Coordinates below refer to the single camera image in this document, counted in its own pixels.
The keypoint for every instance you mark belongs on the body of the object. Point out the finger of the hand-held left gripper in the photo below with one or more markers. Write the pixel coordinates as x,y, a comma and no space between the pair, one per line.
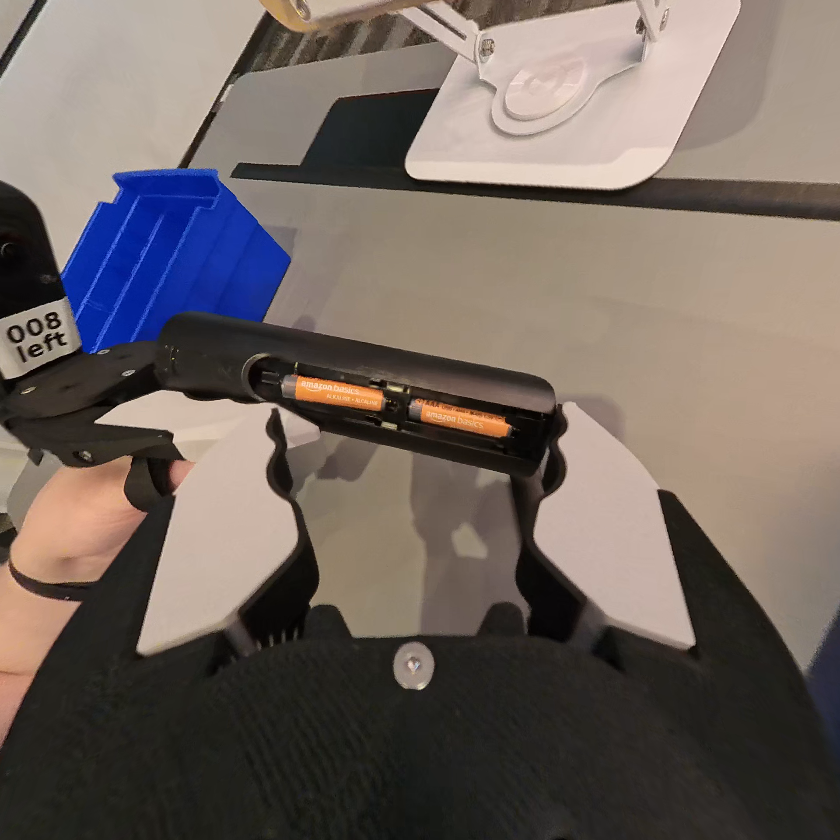
171,423

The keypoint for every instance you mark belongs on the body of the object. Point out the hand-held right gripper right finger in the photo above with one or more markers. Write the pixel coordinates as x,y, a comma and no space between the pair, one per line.
610,538

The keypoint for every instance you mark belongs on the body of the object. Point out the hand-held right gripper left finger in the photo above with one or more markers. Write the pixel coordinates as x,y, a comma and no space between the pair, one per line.
217,551

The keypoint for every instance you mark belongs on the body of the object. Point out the black remote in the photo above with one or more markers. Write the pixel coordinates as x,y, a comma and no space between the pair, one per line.
210,355

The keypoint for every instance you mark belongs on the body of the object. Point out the aaa battery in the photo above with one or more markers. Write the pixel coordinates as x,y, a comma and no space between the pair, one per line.
335,391
460,418

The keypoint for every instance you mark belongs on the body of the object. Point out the person's left hand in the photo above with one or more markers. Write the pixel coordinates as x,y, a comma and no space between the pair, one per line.
79,519

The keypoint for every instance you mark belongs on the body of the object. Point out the white sign stand base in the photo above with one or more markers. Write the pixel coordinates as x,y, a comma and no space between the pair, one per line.
578,105

